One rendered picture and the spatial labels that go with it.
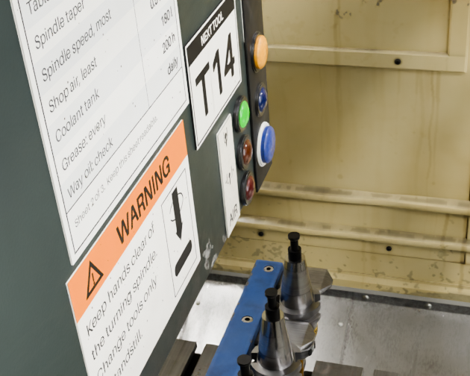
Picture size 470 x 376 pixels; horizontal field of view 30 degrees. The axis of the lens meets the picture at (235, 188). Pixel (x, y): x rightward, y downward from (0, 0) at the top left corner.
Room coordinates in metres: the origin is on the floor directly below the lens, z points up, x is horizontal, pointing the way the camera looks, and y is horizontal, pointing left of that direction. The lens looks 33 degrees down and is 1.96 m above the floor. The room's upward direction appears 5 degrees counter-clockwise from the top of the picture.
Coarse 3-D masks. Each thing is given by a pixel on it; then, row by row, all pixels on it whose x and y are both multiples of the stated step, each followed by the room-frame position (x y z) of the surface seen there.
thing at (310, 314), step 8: (280, 288) 0.88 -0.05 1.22; (320, 296) 0.87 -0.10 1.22; (280, 304) 0.85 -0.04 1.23; (312, 304) 0.85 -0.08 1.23; (320, 304) 0.85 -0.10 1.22; (288, 312) 0.84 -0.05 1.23; (296, 312) 0.83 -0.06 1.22; (304, 312) 0.83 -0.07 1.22; (312, 312) 0.83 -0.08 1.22; (296, 320) 0.83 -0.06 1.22; (304, 320) 0.84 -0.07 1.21; (312, 320) 0.84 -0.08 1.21
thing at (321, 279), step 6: (312, 270) 0.93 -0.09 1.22; (318, 270) 0.93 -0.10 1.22; (324, 270) 0.92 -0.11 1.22; (282, 276) 0.92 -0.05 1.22; (312, 276) 0.91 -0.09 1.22; (318, 276) 0.91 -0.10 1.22; (324, 276) 0.91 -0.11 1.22; (330, 276) 0.91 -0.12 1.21; (312, 282) 0.90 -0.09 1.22; (318, 282) 0.90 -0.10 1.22; (324, 282) 0.90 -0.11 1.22; (330, 282) 0.90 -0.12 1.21; (318, 288) 0.89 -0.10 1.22; (324, 288) 0.89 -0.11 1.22
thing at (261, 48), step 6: (258, 36) 0.60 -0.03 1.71; (258, 42) 0.59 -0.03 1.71; (264, 42) 0.59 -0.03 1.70; (258, 48) 0.59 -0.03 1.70; (264, 48) 0.59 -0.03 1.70; (258, 54) 0.58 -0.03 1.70; (264, 54) 0.59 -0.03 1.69; (258, 60) 0.58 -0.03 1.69; (264, 60) 0.59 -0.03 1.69; (258, 66) 0.59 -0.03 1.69
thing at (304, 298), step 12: (288, 264) 0.85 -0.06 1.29; (300, 264) 0.85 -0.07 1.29; (288, 276) 0.85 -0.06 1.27; (300, 276) 0.85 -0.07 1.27; (288, 288) 0.85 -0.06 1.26; (300, 288) 0.84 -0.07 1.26; (312, 288) 0.86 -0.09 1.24; (288, 300) 0.84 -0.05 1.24; (300, 300) 0.84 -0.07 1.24; (312, 300) 0.85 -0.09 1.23
